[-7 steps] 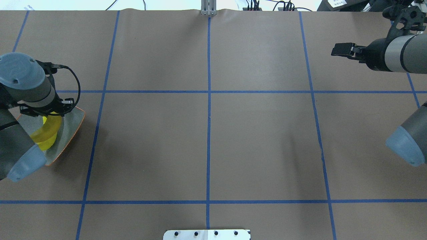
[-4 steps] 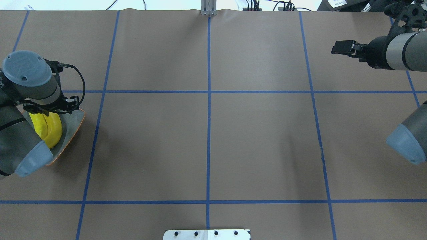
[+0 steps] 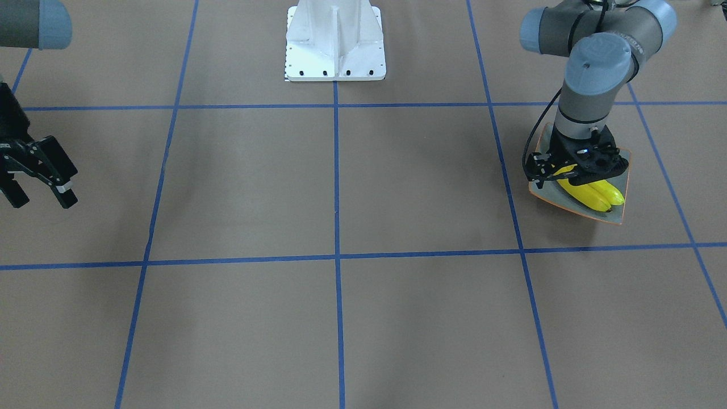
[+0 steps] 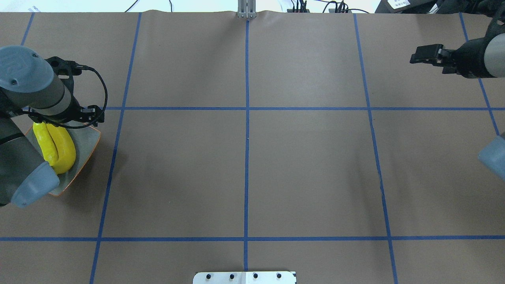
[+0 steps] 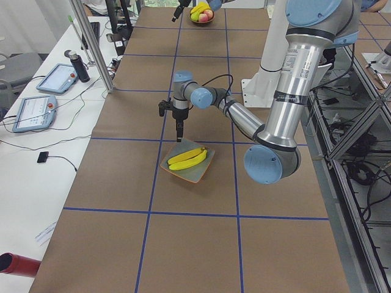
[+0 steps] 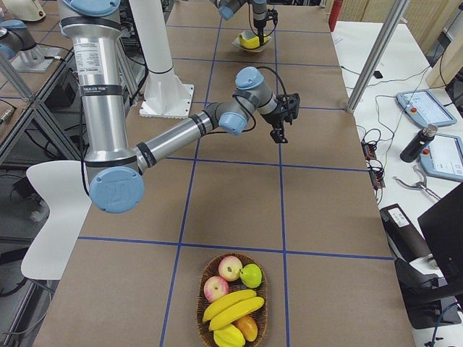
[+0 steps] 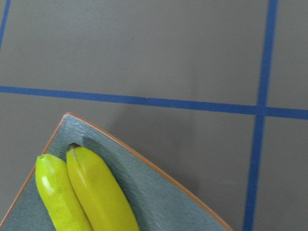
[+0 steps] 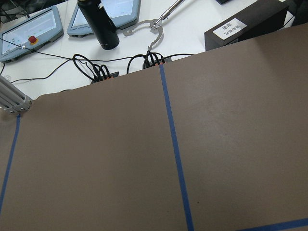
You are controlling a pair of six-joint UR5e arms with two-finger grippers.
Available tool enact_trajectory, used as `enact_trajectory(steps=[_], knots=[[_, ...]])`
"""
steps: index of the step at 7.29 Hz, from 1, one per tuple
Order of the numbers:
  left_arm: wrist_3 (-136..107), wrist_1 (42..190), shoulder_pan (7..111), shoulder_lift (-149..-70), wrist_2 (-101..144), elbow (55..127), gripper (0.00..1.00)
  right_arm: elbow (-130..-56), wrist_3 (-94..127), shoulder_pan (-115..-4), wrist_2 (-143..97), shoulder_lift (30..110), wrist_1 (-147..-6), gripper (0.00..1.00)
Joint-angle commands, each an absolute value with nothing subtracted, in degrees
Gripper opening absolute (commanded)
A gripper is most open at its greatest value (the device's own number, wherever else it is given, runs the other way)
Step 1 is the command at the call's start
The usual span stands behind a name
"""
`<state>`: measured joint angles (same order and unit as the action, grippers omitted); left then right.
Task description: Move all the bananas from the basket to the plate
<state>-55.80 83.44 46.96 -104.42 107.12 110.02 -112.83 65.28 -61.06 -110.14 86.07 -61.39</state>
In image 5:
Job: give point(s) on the aluminium frame post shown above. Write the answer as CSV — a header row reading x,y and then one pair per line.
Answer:
x,y
94,48

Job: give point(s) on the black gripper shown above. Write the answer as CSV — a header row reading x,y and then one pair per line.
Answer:
x,y
179,115
182,3

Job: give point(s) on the black water bottle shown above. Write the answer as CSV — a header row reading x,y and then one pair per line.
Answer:
x,y
78,65

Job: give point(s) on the black monitor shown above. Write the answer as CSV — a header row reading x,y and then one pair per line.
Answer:
x,y
119,17

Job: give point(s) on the small black puck device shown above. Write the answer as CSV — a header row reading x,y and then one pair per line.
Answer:
x,y
43,157

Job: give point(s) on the red cylinder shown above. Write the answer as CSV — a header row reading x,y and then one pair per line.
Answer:
x,y
19,265

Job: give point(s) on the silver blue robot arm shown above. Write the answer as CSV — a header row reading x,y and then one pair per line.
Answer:
x,y
215,5
301,31

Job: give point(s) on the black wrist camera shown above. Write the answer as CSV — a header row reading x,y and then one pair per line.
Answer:
x,y
163,107

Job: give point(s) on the pink peach lower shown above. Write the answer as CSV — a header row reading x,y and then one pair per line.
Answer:
x,y
206,16

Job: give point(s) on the teach pendant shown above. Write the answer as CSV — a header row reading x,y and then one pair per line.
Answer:
x,y
35,113
58,80

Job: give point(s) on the yellow banana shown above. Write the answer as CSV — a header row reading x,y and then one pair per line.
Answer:
x,y
189,163
200,8
185,156

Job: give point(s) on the grey square plate orange rim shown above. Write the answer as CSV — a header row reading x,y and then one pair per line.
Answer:
x,y
193,174

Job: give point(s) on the teach pendant far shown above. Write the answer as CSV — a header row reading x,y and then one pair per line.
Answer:
x,y
58,80

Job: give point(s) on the teach pendant near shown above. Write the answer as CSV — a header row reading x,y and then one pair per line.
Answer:
x,y
35,113

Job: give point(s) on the woven fruit basket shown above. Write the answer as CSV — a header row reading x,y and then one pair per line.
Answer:
x,y
199,22

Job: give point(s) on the green pear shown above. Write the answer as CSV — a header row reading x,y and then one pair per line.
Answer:
x,y
195,16

